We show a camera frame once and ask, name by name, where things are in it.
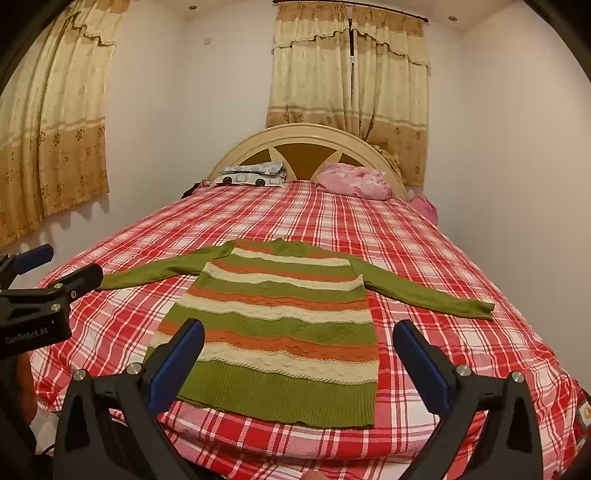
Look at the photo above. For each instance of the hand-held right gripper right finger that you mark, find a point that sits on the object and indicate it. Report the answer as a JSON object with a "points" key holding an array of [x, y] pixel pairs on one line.
{"points": [[422, 364]]}

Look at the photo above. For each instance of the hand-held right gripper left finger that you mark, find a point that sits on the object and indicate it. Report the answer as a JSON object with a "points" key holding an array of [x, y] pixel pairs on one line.
{"points": [[178, 360]]}

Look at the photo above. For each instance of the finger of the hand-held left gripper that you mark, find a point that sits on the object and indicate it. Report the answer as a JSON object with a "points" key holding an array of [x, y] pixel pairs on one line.
{"points": [[76, 280], [34, 256]]}

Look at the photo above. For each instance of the green orange striped knit sweater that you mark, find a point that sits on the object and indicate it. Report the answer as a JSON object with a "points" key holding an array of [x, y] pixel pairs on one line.
{"points": [[286, 323]]}

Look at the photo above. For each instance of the red plaid bed sheet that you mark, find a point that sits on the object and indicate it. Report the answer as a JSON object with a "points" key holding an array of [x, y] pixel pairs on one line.
{"points": [[438, 258]]}

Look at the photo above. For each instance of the beige floral curtain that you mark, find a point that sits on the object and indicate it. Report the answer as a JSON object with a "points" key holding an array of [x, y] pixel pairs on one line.
{"points": [[392, 92], [309, 69], [60, 115]]}

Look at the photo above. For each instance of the pink cloth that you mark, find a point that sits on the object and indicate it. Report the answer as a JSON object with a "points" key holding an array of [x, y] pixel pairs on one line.
{"points": [[425, 208]]}

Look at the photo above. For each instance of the pink floral pillow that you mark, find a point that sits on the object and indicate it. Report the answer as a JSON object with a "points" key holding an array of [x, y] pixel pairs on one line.
{"points": [[355, 182]]}

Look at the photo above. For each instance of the cream wooden headboard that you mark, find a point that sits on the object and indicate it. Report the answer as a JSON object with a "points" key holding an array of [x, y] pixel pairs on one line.
{"points": [[304, 138]]}

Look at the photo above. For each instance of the dark curtain rod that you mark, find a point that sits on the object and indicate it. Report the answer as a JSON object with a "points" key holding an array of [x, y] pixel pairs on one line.
{"points": [[351, 3]]}

